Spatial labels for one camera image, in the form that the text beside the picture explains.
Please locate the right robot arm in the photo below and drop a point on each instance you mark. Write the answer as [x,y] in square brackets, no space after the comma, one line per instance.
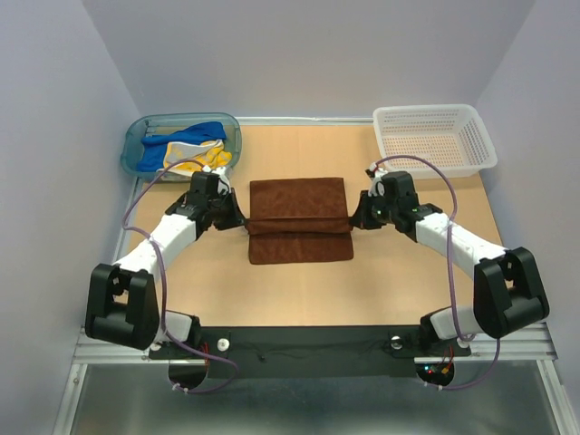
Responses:
[508,292]

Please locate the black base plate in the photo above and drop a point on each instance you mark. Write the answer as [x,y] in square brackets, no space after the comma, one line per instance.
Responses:
[262,352]

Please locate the teal plastic bin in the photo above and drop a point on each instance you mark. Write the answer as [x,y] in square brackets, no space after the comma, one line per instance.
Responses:
[168,123]

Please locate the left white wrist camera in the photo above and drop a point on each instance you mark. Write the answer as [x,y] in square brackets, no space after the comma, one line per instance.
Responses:
[223,185]

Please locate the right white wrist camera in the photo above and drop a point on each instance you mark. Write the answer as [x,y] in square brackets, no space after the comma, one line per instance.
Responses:
[375,173]

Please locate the aluminium frame rail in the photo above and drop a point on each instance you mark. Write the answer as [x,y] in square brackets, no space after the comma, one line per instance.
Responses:
[391,280]

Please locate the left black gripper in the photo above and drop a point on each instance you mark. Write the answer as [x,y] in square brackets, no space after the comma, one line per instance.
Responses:
[235,217]

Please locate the white plastic basket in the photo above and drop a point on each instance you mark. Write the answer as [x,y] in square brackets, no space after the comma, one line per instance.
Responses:
[452,137]

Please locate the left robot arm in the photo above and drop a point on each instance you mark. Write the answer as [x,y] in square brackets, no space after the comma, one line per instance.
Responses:
[122,303]

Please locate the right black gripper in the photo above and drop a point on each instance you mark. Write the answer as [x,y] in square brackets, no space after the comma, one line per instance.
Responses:
[363,217]

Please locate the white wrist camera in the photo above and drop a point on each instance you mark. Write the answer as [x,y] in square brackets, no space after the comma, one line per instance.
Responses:
[223,185]
[375,173]

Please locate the brown towel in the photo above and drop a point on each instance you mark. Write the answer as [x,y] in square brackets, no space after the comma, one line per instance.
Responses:
[298,221]

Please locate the blue towel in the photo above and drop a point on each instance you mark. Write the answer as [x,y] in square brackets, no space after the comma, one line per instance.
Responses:
[155,145]

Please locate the yellow white towel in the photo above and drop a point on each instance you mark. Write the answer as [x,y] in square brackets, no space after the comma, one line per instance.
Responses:
[195,156]

